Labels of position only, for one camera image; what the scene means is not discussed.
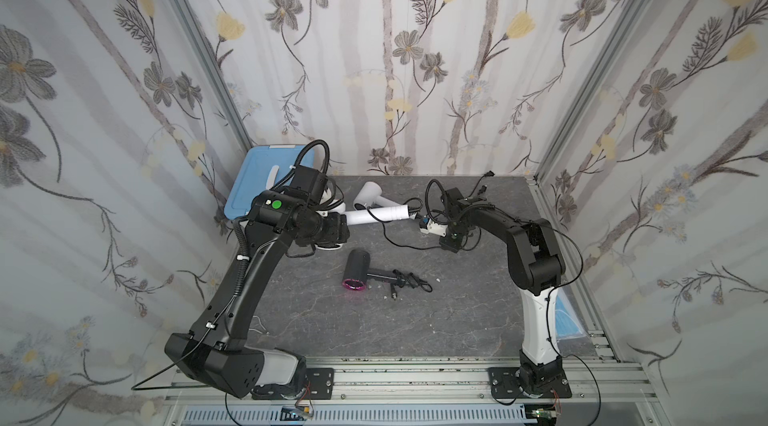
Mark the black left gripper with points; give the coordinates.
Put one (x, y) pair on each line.
(339, 230)

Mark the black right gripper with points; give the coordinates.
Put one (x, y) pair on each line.
(450, 231)

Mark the dark grey pink hair dryer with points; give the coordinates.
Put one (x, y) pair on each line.
(358, 272)

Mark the white hair dryer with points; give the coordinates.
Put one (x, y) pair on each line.
(370, 196)
(381, 216)

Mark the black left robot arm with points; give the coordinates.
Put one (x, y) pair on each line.
(213, 352)

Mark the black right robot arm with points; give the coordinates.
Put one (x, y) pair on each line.
(536, 267)

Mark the blue lid storage box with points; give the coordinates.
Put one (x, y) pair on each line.
(262, 168)

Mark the blue face mask pack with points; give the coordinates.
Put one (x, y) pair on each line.
(567, 323)

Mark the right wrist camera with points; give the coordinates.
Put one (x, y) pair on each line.
(428, 226)

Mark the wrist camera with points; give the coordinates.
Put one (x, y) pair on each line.
(428, 226)
(307, 182)

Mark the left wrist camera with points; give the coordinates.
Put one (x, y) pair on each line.
(307, 182)

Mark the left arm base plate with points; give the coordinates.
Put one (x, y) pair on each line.
(307, 383)

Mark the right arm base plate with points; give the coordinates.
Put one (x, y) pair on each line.
(509, 383)

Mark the white vented cable duct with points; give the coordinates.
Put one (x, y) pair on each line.
(382, 414)

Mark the aluminium rail frame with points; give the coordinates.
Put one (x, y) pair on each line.
(604, 392)

